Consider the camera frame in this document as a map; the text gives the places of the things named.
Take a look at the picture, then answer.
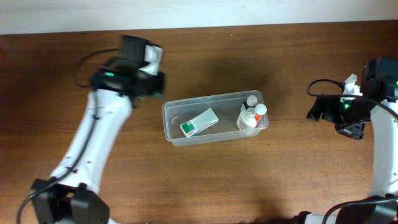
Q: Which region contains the orange bottle white cap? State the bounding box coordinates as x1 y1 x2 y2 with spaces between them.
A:
254 104 267 122

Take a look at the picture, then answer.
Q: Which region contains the black bottle white cap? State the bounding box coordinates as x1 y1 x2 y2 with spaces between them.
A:
241 95 258 111

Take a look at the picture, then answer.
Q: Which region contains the white bottle clear cap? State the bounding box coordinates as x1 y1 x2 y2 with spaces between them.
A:
236 108 257 130

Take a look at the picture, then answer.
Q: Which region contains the white green medicine box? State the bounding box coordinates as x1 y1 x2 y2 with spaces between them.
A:
180 108 219 138

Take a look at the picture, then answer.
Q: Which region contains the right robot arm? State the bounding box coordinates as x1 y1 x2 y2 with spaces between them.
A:
294 57 397 224

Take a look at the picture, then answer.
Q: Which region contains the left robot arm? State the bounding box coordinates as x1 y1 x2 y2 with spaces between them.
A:
30 67 165 223

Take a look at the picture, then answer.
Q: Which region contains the clear plastic container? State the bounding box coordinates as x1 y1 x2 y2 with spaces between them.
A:
162 90 269 146

